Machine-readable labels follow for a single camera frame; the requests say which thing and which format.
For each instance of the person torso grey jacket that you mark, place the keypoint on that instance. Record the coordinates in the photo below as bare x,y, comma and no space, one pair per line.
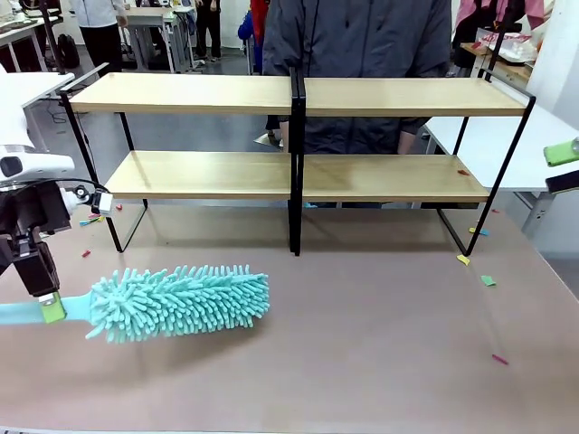
362,40

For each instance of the black tall pole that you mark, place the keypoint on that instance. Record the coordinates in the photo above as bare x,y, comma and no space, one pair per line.
500,40

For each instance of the black backpack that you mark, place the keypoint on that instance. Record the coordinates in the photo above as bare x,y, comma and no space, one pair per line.
68,50

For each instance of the grey background desk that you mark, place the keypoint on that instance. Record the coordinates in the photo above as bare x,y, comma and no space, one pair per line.
158,38

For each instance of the bystander in black trousers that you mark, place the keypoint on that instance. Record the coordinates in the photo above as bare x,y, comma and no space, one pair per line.
99,36

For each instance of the blue and red clothed figure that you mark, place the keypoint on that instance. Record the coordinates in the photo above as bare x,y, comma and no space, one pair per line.
251,31

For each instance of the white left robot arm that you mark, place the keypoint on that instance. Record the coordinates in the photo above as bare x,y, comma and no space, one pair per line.
36,165

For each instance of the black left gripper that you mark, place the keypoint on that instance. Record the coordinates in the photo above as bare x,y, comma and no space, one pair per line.
36,208

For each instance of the pink paper scrap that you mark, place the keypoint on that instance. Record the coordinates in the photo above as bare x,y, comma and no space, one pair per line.
500,359

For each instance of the red white plastic bag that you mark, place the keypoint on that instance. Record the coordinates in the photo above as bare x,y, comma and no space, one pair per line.
511,43

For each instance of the person left forearm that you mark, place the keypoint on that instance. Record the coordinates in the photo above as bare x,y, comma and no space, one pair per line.
407,142

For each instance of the bystander in dark clothes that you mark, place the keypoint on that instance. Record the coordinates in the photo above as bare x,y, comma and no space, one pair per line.
209,27

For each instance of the white side table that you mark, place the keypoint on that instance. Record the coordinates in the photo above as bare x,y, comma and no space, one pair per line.
40,86

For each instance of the teal microfiber duster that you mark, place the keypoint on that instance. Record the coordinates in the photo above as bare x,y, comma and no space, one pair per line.
181,303

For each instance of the wooden two-tier shelf rack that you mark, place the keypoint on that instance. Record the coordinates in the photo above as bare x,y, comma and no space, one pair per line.
407,97
181,92

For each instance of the pink hanging garment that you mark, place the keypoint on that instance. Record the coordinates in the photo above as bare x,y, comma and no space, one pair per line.
488,11

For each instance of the large white table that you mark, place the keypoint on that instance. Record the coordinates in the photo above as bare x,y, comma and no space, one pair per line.
520,144

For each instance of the black clamped pole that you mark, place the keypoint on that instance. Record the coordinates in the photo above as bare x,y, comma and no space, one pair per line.
53,40

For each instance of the person right hand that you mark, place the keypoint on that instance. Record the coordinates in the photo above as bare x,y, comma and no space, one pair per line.
284,134

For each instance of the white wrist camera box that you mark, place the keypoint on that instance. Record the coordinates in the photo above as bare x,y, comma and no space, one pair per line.
102,203

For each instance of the wooden background table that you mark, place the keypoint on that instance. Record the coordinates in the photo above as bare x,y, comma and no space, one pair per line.
511,68

